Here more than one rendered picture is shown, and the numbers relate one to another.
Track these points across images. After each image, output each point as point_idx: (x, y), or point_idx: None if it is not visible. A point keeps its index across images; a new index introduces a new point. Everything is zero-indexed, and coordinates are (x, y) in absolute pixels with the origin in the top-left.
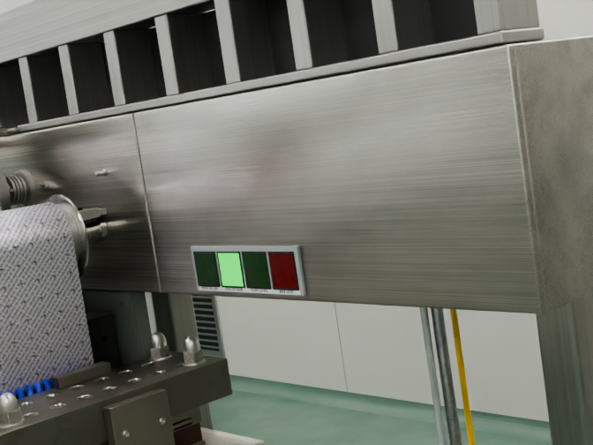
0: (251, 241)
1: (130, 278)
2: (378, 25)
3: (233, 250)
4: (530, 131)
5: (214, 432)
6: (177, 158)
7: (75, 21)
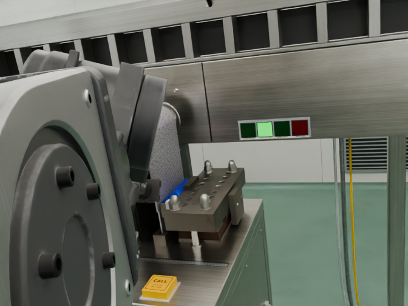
0: (278, 116)
1: (189, 138)
2: (371, 25)
3: (268, 121)
4: None
5: None
6: (232, 82)
7: (159, 17)
